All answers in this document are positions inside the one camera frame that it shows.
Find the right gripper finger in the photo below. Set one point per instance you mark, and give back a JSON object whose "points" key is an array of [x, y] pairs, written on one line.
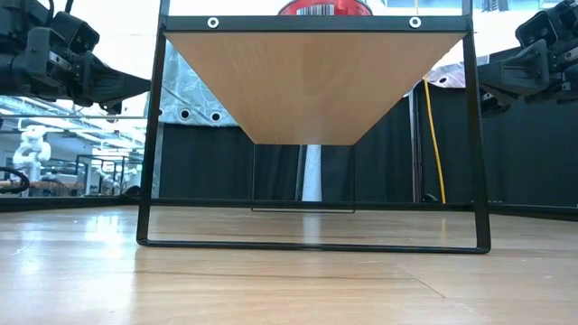
{"points": [[493, 104], [524, 74]]}

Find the red seafood can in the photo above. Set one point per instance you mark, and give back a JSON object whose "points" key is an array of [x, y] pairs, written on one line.
{"points": [[325, 9]]}

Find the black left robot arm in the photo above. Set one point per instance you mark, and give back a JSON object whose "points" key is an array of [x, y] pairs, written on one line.
{"points": [[11, 27]]}

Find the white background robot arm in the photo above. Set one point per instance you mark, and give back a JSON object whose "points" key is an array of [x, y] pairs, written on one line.
{"points": [[31, 149]]}

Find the pinkish tarp with grommet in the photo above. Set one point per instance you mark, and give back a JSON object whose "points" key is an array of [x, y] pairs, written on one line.
{"points": [[451, 77]]}

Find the black curtain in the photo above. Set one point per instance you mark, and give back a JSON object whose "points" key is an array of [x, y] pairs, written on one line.
{"points": [[528, 149], [203, 162]]}

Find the grey patterned tarp with grommets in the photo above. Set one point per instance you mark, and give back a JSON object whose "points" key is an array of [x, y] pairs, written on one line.
{"points": [[194, 97]]}

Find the grey metal pole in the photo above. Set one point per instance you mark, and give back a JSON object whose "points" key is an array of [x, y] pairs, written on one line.
{"points": [[414, 149]]}

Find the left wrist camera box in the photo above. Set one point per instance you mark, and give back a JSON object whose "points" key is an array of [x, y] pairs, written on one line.
{"points": [[77, 34]]}

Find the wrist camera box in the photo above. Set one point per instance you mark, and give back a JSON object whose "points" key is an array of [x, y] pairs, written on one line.
{"points": [[537, 29], [77, 34]]}

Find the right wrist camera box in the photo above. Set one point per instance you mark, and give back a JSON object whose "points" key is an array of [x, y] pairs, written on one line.
{"points": [[537, 29]]}

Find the black background frame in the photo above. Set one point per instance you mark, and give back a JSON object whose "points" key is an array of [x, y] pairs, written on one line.
{"points": [[86, 171]]}

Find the black aluminium table frame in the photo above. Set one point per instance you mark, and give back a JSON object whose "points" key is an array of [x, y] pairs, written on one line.
{"points": [[384, 205]]}

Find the wooden shelf riser black frame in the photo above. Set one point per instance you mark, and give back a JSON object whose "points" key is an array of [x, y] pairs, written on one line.
{"points": [[316, 90]]}

